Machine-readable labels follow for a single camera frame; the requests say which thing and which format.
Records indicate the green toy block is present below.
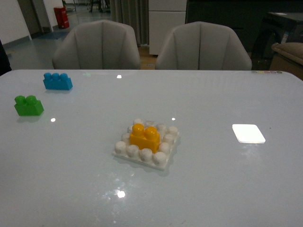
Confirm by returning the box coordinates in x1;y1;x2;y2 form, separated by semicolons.
14;95;44;116

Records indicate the black side table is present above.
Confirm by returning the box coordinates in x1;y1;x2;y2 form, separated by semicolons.
251;12;303;70

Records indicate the blue toy block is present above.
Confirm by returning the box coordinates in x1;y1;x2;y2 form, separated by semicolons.
43;72;73;90

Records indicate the yellow toy block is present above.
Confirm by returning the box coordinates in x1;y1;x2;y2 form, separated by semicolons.
130;123;160;153

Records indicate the white drawer cabinet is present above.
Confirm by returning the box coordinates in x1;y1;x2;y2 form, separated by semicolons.
148;0;187;55

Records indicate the grey armchair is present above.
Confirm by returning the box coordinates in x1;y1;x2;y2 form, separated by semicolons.
155;21;252;70
52;20;141;70

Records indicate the brown sofa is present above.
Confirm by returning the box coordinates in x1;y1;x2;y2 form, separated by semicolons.
269;42;303;80

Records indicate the grey curtain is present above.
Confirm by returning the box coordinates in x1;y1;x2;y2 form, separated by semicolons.
110;0;149;45

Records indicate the grey left armchair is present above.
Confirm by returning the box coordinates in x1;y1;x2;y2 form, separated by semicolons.
52;20;141;70

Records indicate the colour dot sticker strip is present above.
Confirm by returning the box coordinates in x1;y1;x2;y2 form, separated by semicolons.
251;70;283;74

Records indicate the red box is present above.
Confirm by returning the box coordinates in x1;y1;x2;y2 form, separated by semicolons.
54;7;70;29

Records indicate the white studded base plate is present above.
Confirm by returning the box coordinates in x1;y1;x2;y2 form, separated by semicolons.
113;118;179;170

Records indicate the grey right armchair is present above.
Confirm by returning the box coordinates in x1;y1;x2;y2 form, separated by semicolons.
155;21;252;70

